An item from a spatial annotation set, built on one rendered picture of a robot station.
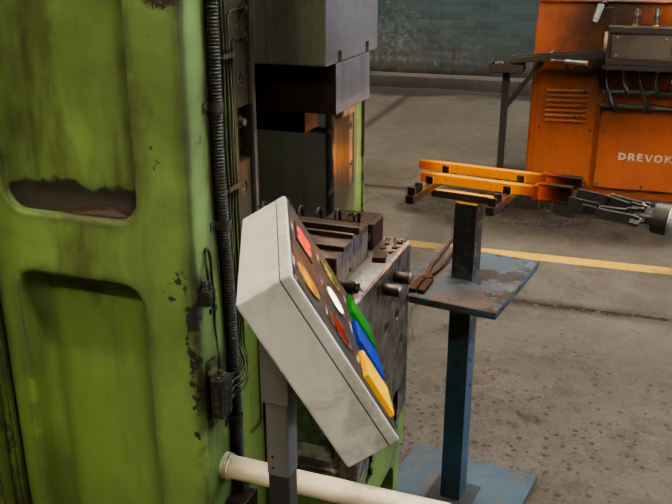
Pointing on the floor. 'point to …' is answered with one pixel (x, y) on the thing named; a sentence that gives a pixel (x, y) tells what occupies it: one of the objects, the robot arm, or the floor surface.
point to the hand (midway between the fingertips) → (584, 200)
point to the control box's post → (282, 453)
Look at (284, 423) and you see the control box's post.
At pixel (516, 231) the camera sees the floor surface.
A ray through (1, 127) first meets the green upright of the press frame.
